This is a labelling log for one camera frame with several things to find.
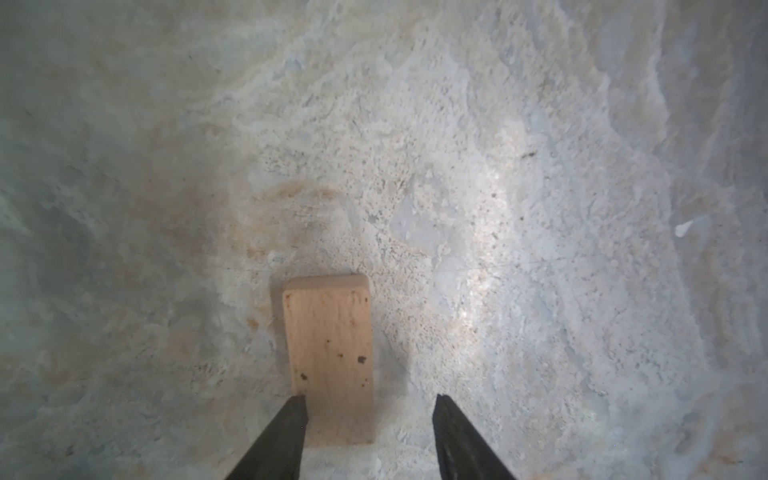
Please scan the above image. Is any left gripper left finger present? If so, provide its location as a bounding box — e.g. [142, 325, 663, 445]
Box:
[226, 395, 308, 480]

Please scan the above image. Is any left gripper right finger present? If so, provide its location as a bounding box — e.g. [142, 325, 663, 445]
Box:
[432, 394, 515, 480]

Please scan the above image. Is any plain wooden block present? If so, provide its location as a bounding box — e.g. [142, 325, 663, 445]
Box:
[282, 275, 376, 447]

